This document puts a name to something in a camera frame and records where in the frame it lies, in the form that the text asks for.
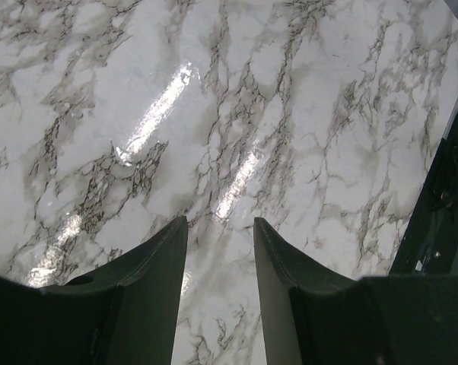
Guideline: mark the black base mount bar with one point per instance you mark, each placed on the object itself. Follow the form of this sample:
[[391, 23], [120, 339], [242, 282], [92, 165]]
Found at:
[[430, 242]]

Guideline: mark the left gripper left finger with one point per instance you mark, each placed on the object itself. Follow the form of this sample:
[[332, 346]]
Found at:
[[124, 312]]

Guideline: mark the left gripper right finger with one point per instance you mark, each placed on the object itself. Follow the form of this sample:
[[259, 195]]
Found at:
[[310, 314]]

